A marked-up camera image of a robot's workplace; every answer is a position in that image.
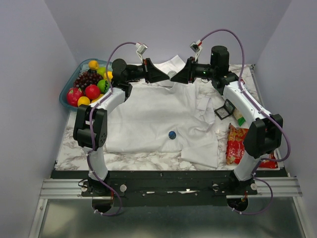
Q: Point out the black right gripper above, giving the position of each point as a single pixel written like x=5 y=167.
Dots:
x=187 y=73

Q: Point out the aluminium rail frame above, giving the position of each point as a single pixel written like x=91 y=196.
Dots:
x=263 y=217

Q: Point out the white shirt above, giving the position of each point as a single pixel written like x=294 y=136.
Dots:
x=142 y=123

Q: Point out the orange fruit front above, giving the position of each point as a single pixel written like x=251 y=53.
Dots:
x=83 y=101

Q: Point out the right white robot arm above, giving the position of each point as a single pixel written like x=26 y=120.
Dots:
x=264 y=135

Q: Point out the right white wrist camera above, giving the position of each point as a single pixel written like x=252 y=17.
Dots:
x=197 y=48

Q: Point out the yellow lemon right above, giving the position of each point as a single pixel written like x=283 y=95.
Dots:
x=108 y=76

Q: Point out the green lime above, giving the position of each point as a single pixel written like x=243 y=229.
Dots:
x=103 y=86

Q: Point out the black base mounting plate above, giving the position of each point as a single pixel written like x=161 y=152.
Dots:
x=123 y=189

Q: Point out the yellow lemon at basket back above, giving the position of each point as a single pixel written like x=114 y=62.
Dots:
x=93 y=65

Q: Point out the green apple back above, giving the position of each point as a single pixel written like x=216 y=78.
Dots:
x=101 y=71

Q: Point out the red snack bag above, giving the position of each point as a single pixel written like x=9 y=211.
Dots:
x=235 y=148

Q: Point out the purple grape bunch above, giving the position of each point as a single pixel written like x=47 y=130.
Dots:
x=87 y=78

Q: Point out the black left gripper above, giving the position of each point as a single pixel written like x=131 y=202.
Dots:
x=151 y=74

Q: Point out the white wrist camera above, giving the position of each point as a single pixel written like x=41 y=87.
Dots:
x=140 y=49
x=197 y=48

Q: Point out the red apple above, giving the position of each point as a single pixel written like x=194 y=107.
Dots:
x=92 y=91

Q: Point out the green cassava chips bag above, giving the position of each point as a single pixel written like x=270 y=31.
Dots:
x=239 y=117

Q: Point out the black wire stand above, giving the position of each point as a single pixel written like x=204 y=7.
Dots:
x=226 y=110

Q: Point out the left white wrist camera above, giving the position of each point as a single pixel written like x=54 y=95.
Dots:
x=140 y=49

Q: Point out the red dragon fruit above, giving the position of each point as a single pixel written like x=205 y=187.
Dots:
x=73 y=95

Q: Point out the yellow banana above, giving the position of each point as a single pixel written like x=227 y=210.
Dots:
x=95 y=100

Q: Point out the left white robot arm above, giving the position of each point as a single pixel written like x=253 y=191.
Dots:
x=90 y=130

